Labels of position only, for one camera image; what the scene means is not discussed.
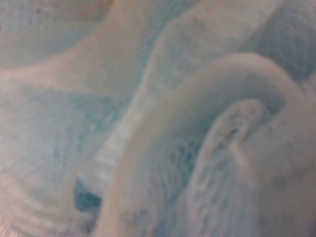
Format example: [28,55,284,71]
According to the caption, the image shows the light blue mesh bath sponge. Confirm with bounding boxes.
[0,0,316,237]

